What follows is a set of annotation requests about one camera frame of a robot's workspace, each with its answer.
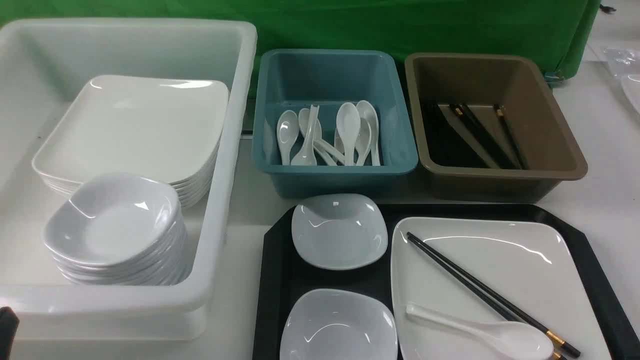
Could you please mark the stack of white bowls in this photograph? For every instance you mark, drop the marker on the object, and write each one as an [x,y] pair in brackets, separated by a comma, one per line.
[120,229]

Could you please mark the teal plastic bin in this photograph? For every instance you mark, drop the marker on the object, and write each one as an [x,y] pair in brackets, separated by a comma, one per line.
[291,79]

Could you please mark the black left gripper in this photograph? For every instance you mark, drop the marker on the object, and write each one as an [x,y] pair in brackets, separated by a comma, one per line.
[9,323]

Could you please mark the white square rice plate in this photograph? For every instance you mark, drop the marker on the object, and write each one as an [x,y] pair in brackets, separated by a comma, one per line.
[527,263]

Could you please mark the white spoon centre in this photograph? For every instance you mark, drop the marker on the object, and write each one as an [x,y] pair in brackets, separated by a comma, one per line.
[348,124]

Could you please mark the white spoon far right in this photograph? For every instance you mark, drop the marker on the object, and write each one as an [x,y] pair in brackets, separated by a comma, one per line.
[367,140]

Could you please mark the black serving tray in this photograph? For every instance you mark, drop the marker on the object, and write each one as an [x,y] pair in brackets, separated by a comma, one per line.
[285,277]

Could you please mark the clear plastic items far right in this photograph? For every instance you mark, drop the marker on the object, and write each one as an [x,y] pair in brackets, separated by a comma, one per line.
[624,65]

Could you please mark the white ceramic soup spoon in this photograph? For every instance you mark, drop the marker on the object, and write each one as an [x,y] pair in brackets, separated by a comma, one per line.
[515,340]

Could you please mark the brown plastic bin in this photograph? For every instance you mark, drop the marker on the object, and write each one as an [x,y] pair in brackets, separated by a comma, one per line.
[497,89]

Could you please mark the white spoon upright handle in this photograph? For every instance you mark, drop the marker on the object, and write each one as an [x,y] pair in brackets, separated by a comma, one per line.
[307,119]

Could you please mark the green backdrop cloth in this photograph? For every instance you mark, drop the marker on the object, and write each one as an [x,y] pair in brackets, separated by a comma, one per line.
[551,33]

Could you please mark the black chopstick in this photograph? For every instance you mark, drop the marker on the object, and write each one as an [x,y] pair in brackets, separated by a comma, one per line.
[475,280]
[465,285]

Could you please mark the large white plastic tub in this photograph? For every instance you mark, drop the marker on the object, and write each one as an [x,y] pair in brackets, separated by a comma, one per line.
[45,62]

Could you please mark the stack of white square plates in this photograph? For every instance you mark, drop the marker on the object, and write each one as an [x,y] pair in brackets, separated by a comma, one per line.
[167,130]

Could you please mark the white spoon far left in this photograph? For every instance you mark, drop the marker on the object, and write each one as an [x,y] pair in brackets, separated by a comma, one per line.
[287,132]

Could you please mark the white bowl tray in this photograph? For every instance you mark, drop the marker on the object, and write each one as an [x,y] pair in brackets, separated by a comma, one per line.
[339,232]
[332,324]

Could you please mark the black chopsticks pile in bin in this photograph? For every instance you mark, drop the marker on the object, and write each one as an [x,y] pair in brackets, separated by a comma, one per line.
[466,142]

